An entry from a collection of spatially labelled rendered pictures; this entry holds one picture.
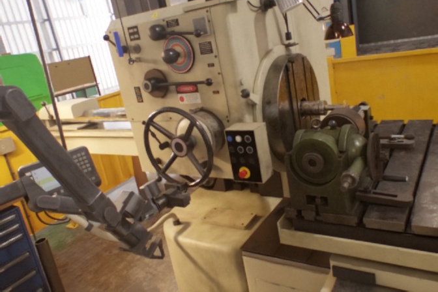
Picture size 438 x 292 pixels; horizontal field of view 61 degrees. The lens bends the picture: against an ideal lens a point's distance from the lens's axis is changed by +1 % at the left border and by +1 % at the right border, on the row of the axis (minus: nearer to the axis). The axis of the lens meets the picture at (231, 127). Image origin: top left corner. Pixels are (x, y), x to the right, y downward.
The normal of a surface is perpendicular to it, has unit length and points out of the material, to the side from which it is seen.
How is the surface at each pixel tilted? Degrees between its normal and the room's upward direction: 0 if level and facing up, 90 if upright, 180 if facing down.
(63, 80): 90
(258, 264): 90
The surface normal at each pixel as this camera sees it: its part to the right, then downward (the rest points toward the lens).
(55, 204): 0.64, -0.22
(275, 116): -0.54, 0.16
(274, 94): -0.54, -0.17
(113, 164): 0.84, 0.00
